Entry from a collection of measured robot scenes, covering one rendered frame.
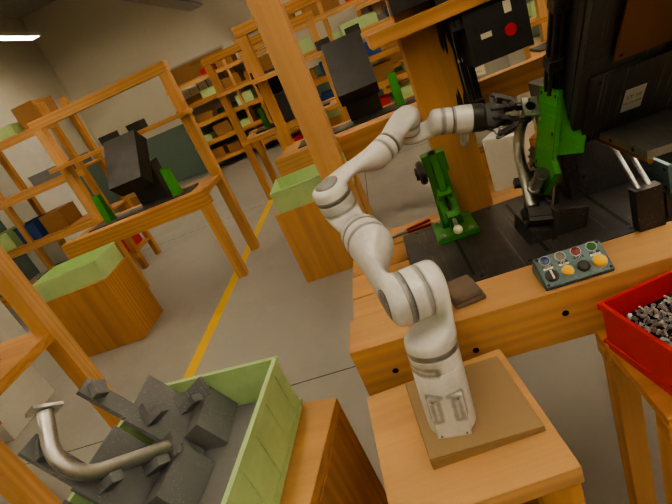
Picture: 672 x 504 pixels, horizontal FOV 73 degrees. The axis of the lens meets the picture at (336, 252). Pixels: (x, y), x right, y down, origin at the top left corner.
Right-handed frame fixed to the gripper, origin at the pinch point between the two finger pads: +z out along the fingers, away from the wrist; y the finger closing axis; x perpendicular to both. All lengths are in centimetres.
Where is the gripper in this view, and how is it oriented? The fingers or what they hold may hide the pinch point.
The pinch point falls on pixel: (524, 112)
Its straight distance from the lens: 135.4
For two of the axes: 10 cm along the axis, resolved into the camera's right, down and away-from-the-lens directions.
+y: -0.6, -9.5, 3.0
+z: 9.9, -0.9, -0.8
